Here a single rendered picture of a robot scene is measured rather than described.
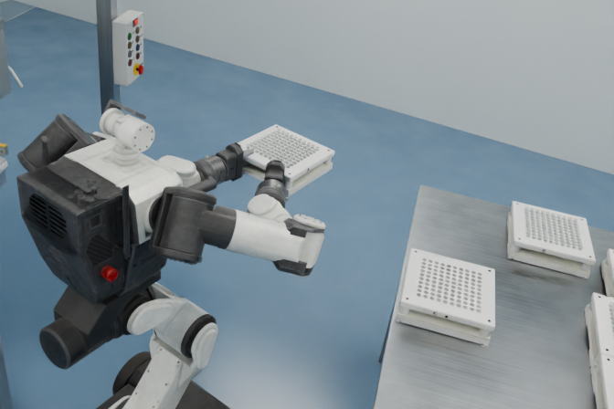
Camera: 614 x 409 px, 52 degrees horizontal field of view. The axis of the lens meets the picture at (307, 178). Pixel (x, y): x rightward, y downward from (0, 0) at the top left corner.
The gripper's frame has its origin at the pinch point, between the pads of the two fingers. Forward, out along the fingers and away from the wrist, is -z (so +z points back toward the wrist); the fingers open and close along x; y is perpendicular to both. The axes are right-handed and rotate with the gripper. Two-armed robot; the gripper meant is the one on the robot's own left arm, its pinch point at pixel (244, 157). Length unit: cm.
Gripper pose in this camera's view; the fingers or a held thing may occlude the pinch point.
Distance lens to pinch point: 193.9
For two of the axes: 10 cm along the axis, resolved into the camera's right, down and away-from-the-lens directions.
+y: 7.2, 4.4, -5.3
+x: -1.2, 8.4, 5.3
